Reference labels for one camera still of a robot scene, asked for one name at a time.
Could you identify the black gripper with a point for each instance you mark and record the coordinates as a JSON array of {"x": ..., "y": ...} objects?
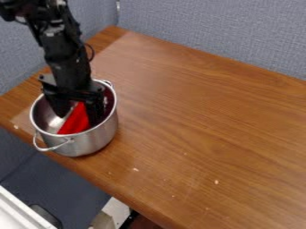
[{"x": 68, "y": 84}]

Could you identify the red block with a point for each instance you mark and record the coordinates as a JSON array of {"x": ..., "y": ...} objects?
[{"x": 76, "y": 122}]

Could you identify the metal pot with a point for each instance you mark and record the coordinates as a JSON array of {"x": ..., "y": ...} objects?
[{"x": 79, "y": 144}]

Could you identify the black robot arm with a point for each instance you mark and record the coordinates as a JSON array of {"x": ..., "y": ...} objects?
[{"x": 67, "y": 55}]

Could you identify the white equipment box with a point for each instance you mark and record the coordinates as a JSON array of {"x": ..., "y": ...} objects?
[{"x": 19, "y": 216}]

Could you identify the white table bracket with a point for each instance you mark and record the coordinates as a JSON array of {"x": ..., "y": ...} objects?
[{"x": 112, "y": 215}]

